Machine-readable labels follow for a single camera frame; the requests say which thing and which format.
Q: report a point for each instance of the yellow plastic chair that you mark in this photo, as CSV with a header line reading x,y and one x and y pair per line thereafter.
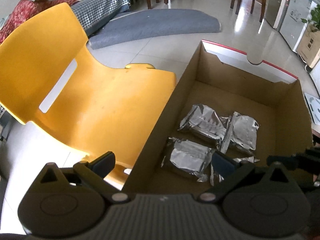
x,y
50,78

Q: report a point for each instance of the green potted vine plant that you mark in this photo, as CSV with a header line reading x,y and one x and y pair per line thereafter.
x,y
314,21

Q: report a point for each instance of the white bathroom scale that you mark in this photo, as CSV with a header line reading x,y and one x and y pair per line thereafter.
x,y
313,104

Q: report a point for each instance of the white chest freezer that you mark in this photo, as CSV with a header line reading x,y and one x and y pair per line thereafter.
x,y
292,28

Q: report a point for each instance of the silver foil pouch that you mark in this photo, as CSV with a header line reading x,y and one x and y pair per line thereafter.
x,y
203,122
192,160
241,134

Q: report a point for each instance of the red cardboard shoe box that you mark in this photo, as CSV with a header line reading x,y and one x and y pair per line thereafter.
x,y
223,79

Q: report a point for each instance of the silver refrigerator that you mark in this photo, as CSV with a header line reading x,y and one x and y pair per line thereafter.
x,y
275,12

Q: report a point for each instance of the grey rolled floor mat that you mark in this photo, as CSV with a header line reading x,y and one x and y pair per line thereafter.
x,y
153,23

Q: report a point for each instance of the red patterned blanket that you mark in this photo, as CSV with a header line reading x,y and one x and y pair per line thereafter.
x,y
26,9

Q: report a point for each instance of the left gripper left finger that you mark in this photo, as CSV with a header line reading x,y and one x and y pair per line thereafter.
x,y
92,175

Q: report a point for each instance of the houndstooth sofa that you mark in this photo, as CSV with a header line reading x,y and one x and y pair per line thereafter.
x,y
94,14

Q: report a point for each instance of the brown cardboard carton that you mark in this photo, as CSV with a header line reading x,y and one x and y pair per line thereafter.
x,y
308,47

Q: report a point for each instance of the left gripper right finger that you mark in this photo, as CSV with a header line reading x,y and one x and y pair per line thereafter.
x,y
233,173

